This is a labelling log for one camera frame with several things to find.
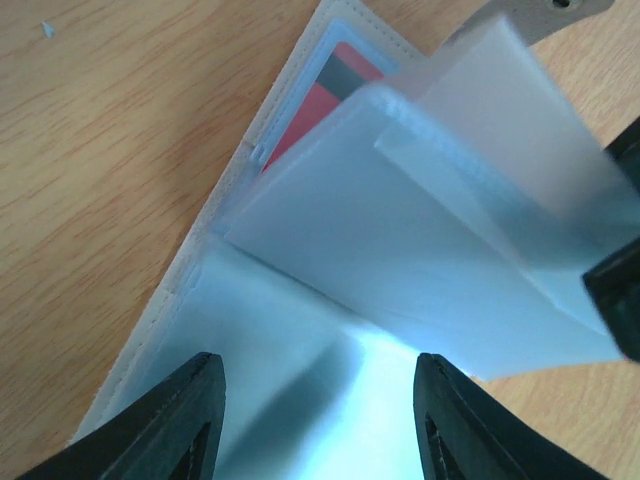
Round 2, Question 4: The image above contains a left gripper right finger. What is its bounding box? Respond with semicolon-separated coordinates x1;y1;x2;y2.
413;353;604;480

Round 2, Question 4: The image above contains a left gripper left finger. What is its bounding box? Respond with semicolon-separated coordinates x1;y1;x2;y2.
20;352;226;479

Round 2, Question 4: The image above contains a beige card holder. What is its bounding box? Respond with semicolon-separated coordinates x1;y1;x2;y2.
73;1;639;479

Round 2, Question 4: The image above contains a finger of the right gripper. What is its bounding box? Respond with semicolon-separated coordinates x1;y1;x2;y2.
604;118;640;195
582;242;640;363

